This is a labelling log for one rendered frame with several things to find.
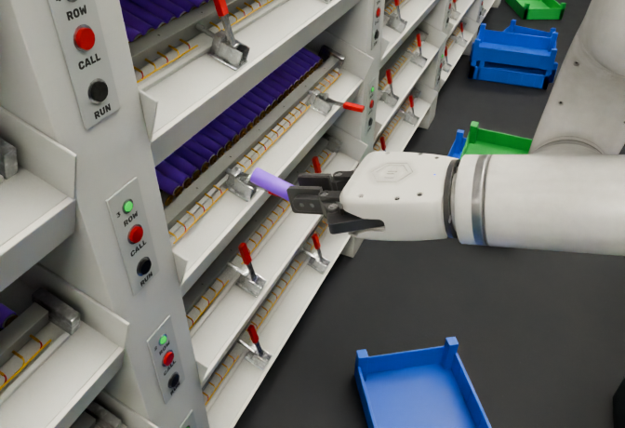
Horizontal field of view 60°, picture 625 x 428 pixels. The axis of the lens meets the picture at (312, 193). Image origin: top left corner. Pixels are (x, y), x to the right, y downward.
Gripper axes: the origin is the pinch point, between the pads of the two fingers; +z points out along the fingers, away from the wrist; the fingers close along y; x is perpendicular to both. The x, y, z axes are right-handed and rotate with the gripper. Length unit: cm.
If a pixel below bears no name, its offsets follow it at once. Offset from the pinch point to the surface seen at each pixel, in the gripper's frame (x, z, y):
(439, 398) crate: 61, -2, -23
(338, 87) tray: 5.6, 16.1, -44.6
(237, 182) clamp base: 4.2, 16.3, -8.3
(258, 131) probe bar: 1.8, 18.3, -19.1
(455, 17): 23, 17, -149
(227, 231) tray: 7.5, 15.1, -1.8
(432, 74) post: 33, 20, -122
